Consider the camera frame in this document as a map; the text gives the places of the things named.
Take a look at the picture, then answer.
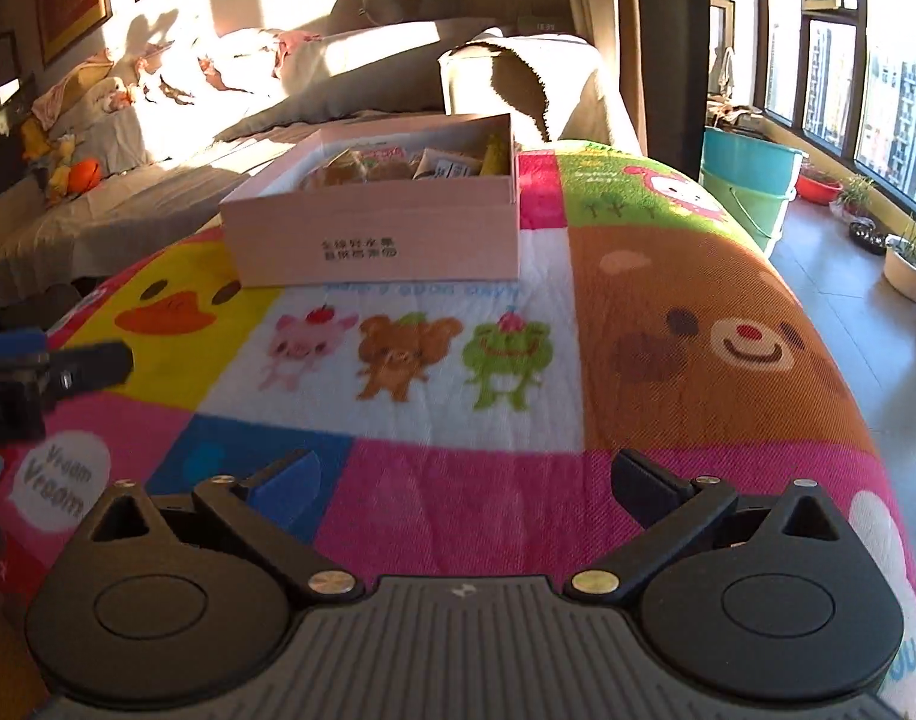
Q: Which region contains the colourful cartoon printed mat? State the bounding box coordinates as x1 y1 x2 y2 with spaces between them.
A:
0 139 916 720

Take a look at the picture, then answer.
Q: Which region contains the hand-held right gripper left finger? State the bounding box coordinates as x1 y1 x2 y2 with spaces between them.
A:
90 448 365 605

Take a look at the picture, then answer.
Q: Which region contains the pink folded blanket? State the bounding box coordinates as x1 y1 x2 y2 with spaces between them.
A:
30 75 121 128

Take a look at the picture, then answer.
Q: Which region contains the red basin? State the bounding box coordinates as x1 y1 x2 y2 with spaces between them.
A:
795 165 843 205

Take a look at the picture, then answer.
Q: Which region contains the small plant pot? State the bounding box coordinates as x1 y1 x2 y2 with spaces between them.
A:
836 174 875 220

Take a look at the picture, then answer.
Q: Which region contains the pink garment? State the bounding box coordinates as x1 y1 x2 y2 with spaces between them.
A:
274 30 324 80

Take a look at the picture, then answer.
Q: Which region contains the green bucket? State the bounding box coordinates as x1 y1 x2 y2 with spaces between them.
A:
699 172 796 256

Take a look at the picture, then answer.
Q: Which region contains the white pot with plants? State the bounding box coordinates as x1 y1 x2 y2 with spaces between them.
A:
884 217 916 305

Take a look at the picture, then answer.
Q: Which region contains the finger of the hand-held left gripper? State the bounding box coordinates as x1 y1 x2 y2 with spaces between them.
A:
0 328 48 365
23 341 135 412

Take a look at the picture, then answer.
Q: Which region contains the dark framed window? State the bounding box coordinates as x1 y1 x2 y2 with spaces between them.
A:
753 0 916 211

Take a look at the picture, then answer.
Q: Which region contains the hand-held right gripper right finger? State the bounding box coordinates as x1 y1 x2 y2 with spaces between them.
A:
563 448 864 605

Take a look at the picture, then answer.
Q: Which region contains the grey covered sofa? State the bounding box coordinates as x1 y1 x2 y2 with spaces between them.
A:
0 22 459 301

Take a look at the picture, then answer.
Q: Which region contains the round bun packet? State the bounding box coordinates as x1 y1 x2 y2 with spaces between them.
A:
296 150 373 192

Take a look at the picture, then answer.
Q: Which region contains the pink cardboard box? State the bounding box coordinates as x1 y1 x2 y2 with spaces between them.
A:
219 112 520 290

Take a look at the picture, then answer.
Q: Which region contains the yellow label bread packet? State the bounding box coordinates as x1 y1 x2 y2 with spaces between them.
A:
416 133 507 181

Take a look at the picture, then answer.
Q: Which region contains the dark plant dish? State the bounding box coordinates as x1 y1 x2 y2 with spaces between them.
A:
848 219 890 252

